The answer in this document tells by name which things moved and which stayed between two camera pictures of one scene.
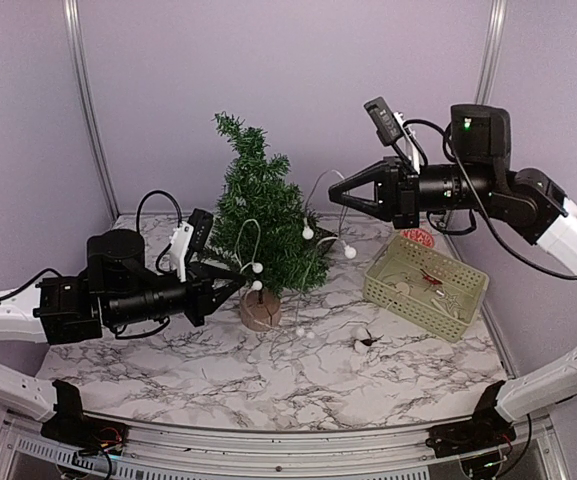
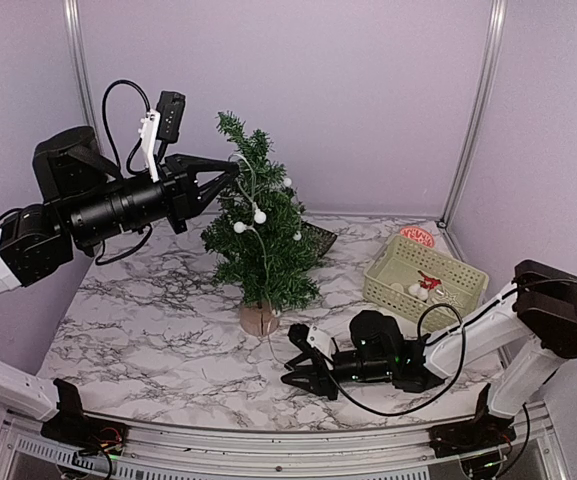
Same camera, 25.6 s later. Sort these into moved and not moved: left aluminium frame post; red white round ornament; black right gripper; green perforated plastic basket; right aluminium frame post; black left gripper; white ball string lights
Moved: black left gripper; white ball string lights; black right gripper
Not moved: right aluminium frame post; green perforated plastic basket; left aluminium frame post; red white round ornament
